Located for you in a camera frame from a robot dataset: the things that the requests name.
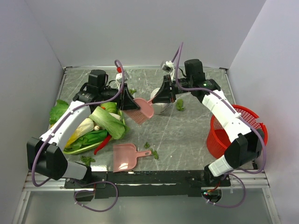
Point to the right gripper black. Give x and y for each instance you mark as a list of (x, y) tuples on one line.
[(165, 94)]

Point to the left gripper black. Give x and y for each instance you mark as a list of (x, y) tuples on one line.
[(126, 101)]

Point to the pink hand brush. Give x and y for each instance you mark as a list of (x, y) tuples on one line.
[(145, 112)]

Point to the pink dustpan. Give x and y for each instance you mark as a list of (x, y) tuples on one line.
[(125, 156)]

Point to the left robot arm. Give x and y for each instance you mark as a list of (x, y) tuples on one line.
[(45, 154)]

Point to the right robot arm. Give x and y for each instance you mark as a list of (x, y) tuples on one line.
[(246, 142)]

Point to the green paper scrap back centre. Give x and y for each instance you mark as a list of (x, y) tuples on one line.
[(132, 91)]

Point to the green paper scrap near roll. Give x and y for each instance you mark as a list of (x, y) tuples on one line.
[(180, 105)]

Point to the round green cabbage toy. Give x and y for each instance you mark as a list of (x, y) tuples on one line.
[(110, 107)]

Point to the white paper roll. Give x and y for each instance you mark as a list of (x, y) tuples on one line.
[(158, 107)]

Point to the white radish toy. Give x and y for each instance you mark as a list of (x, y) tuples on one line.
[(118, 117)]

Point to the napa cabbage toy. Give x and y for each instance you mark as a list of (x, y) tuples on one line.
[(114, 127)]

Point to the yellow corn husk toy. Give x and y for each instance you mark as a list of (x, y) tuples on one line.
[(85, 127)]

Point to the red chili pepper toy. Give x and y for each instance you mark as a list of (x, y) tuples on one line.
[(102, 144)]

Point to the green paper scrap small centre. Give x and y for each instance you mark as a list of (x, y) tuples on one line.
[(146, 145)]

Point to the green paper scrap by dustpan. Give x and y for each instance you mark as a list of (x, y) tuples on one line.
[(155, 154)]

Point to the red mesh basket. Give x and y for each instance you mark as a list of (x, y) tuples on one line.
[(220, 138)]

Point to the green vegetable tray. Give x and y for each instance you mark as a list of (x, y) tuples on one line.
[(87, 141)]

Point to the green paper scrap front left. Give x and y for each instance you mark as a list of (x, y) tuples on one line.
[(87, 160)]

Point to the green lettuce leaf toy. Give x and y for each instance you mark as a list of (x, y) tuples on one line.
[(57, 111)]

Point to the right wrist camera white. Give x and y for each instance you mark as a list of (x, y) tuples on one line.
[(167, 66)]

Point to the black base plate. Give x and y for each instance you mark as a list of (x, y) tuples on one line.
[(190, 183)]

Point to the aluminium rail frame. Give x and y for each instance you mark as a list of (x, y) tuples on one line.
[(258, 181)]

